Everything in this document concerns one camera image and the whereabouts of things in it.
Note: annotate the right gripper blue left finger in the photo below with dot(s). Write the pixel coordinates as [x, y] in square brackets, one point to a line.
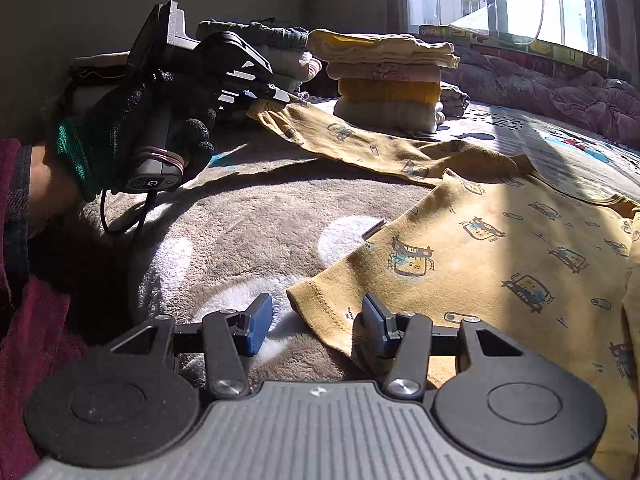
[253, 325]

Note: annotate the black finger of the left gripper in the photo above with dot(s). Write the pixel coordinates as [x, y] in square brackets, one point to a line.
[274, 93]

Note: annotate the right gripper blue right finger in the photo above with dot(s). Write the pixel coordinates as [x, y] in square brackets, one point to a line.
[377, 333]

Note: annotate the mustard yellow printed child shirt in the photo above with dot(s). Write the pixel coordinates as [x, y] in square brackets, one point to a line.
[492, 239]

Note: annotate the maroon sleeved left forearm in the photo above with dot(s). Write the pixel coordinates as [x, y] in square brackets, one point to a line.
[35, 341]

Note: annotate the left stack folded clothes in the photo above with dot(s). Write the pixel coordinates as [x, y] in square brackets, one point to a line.
[285, 48]

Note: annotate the small grey folded clothes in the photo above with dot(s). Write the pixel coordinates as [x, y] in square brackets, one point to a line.
[454, 100]

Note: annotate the black gloved left hand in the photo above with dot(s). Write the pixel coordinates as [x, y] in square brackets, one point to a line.
[98, 146]

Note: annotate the folded pink garment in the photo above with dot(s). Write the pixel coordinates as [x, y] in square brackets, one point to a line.
[384, 71]

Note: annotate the folded yellow top garment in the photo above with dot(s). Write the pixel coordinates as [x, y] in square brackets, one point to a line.
[370, 48]

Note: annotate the Mickey Mouse plush blanket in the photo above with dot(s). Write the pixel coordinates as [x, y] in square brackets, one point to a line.
[263, 217]

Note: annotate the folded cream garment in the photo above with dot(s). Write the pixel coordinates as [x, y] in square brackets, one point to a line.
[391, 115]

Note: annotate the folded orange knit garment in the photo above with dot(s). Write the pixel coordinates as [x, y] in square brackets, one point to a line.
[361, 90]

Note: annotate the purple crumpled quilt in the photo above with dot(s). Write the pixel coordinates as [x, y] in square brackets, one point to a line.
[606, 106]

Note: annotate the dark striped curtain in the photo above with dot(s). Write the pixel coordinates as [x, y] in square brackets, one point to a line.
[622, 36]

